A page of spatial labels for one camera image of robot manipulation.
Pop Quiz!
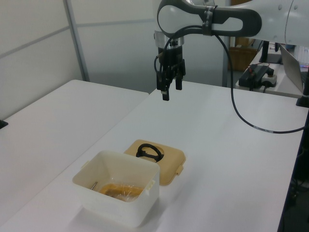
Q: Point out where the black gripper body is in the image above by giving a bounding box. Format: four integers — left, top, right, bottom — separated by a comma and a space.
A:
157, 45, 184, 69

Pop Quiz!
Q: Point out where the tan lid with black handle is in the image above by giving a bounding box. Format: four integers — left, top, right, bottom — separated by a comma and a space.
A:
124, 139, 187, 187

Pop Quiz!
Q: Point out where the white plastic tool case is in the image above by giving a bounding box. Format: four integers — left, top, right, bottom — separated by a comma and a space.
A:
72, 150, 161, 228

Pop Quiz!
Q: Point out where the brown cardboard box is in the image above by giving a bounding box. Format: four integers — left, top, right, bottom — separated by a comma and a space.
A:
228, 37, 263, 72

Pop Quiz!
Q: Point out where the black power supply unit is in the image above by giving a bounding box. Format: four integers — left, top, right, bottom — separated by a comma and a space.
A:
238, 63, 275, 90

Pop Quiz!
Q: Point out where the black monitor stand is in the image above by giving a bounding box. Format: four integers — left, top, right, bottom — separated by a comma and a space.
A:
259, 40, 271, 64

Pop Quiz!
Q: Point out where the grey button box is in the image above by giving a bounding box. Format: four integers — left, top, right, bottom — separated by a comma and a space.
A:
261, 72, 279, 88

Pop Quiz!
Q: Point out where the yellow item in plastic wrap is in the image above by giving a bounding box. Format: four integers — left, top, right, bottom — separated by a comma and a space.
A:
98, 182, 144, 202

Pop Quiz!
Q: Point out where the grey laptop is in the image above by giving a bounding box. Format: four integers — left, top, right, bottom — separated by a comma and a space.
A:
279, 43, 309, 92

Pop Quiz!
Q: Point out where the black cable strap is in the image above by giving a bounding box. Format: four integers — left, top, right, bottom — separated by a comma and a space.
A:
202, 5, 216, 36

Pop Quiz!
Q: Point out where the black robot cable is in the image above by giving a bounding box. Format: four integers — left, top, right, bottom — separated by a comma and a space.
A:
154, 25, 306, 134

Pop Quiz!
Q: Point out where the grey partition post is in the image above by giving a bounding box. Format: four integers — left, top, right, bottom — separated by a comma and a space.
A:
64, 0, 91, 82

